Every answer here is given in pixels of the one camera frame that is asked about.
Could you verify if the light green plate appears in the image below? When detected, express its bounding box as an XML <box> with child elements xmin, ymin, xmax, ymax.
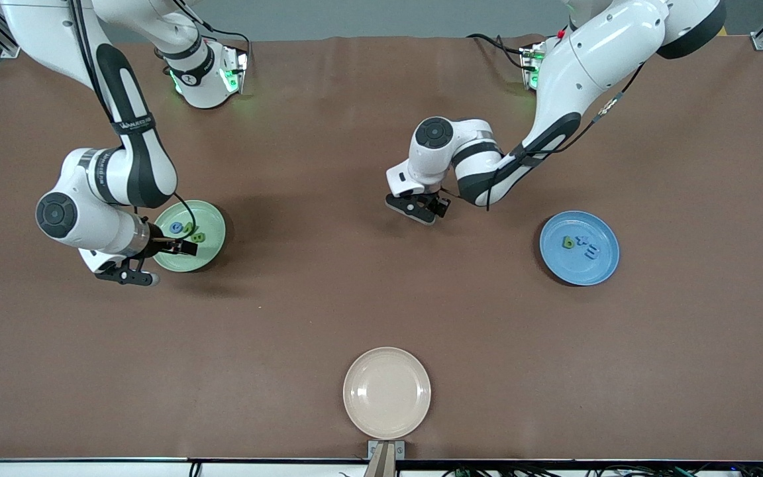
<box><xmin>149</xmin><ymin>200</ymin><xmax>227</xmax><ymax>273</ymax></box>

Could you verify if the brown table cover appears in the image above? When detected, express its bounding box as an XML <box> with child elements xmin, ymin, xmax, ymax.
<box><xmin>0</xmin><ymin>34</ymin><xmax>763</xmax><ymax>462</ymax></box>

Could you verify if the blue plate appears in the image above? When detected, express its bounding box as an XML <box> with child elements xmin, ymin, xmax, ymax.
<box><xmin>539</xmin><ymin>211</ymin><xmax>620</xmax><ymax>287</ymax></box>

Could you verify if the beige plate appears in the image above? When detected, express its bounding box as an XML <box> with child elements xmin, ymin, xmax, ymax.
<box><xmin>343</xmin><ymin>347</ymin><xmax>432</xmax><ymax>440</ymax></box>

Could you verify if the black arm base cable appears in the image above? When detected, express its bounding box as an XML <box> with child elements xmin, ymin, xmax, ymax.
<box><xmin>213</xmin><ymin>30</ymin><xmax>252</xmax><ymax>57</ymax></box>
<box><xmin>466</xmin><ymin>32</ymin><xmax>529</xmax><ymax>70</ymax></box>

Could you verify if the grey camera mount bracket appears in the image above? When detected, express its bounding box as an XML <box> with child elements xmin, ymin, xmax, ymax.
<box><xmin>368</xmin><ymin>440</ymin><xmax>406</xmax><ymax>460</ymax></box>

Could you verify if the camera support post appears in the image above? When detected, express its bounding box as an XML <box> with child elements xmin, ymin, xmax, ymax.
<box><xmin>363</xmin><ymin>443</ymin><xmax>397</xmax><ymax>477</ymax></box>

